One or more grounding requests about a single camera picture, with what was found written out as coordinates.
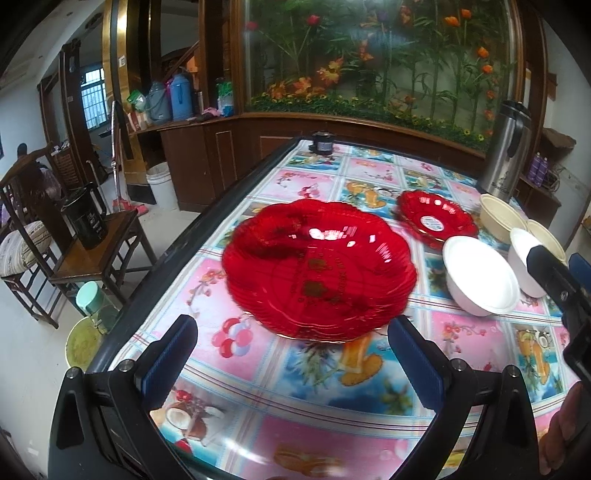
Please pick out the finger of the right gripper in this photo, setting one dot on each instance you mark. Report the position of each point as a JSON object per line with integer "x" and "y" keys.
{"x": 580, "y": 268}
{"x": 559, "y": 283}

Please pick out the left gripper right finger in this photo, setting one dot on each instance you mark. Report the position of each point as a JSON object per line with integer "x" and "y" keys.
{"x": 426, "y": 366}

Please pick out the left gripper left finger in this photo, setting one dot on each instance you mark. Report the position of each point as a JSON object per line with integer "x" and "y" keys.
{"x": 160, "y": 364}

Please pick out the small beige plastic bowl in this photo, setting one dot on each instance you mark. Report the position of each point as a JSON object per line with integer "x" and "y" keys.
{"x": 541, "y": 233}

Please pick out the white foam bowl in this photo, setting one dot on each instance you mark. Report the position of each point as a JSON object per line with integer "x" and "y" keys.
{"x": 479, "y": 279}
{"x": 521, "y": 243}

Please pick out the large beige plastic bowl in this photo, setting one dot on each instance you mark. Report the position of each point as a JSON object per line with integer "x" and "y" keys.
{"x": 499, "y": 218}

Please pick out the large red glass plate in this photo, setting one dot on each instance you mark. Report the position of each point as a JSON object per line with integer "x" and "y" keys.
{"x": 319, "y": 271}

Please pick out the person's right hand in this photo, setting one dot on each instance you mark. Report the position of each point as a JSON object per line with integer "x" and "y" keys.
{"x": 562, "y": 428}

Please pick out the colourful patterned tablecloth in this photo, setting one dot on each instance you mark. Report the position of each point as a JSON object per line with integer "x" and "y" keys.
{"x": 253, "y": 404}

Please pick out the teal cup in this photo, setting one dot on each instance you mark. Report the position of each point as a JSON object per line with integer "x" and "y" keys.
{"x": 90, "y": 298}

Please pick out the purple bottles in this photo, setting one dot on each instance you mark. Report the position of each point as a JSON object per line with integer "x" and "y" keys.
{"x": 538, "y": 170}

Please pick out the stainless steel thermos jug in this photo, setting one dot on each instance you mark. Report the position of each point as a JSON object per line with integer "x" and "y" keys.
{"x": 507, "y": 151}

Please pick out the wooden chair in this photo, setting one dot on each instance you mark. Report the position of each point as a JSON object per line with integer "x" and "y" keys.
{"x": 42, "y": 240}

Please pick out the black kettle on chair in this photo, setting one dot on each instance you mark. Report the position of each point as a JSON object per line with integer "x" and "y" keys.
{"x": 86, "y": 212}

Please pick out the white plastic bucket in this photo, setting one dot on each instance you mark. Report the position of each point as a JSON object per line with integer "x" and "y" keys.
{"x": 159, "y": 179}

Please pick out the wooden cabinet counter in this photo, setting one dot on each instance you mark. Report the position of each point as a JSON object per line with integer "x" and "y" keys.
{"x": 206, "y": 158}

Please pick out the small black device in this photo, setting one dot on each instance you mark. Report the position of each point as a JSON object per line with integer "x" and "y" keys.
{"x": 322, "y": 143}

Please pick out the grey-blue thermos flask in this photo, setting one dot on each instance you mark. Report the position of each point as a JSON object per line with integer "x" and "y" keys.
{"x": 159, "y": 105}

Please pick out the blue thermos flask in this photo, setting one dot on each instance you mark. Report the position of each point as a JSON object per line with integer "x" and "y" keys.
{"x": 180, "y": 98}

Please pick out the green white bag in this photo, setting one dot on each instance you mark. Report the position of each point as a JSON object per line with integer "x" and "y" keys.
{"x": 225, "y": 103}

